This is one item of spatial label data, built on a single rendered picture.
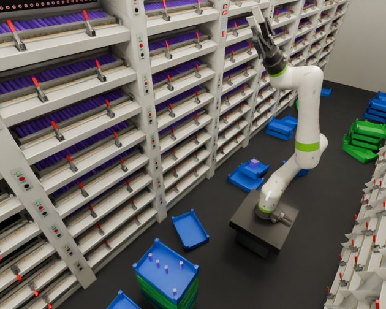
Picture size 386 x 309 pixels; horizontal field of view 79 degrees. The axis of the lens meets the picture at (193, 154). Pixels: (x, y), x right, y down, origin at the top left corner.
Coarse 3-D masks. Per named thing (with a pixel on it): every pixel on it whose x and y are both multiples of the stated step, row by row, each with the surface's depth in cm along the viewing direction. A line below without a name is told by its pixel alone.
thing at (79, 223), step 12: (144, 168) 167; (132, 180) 162; (144, 180) 164; (108, 192) 150; (120, 192) 154; (132, 192) 157; (96, 204) 145; (108, 204) 148; (120, 204) 154; (72, 216) 136; (84, 216) 139; (96, 216) 141; (72, 228) 134; (84, 228) 136
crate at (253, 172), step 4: (244, 164) 247; (248, 164) 256; (260, 164) 256; (268, 164) 250; (240, 168) 238; (244, 168) 235; (248, 168) 248; (252, 168) 251; (256, 168) 253; (260, 168) 255; (264, 168) 254; (244, 172) 236; (248, 172) 234; (252, 172) 231; (256, 172) 228; (260, 172) 233; (264, 172) 245; (252, 176) 232; (256, 176) 229
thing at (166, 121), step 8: (208, 88) 184; (208, 96) 182; (184, 104) 169; (192, 104) 171; (200, 104) 175; (168, 112) 160; (176, 112) 162; (184, 112) 164; (160, 120) 153; (168, 120) 155; (176, 120) 162; (160, 128) 151
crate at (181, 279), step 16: (144, 256) 133; (160, 256) 138; (176, 256) 136; (144, 272) 131; (160, 272) 131; (176, 272) 131; (192, 272) 131; (160, 288) 120; (176, 288) 124; (176, 304) 117
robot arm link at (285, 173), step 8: (320, 136) 131; (320, 144) 127; (288, 160) 153; (280, 168) 160; (288, 168) 152; (296, 168) 148; (272, 176) 164; (280, 176) 158; (288, 176) 154; (288, 184) 162
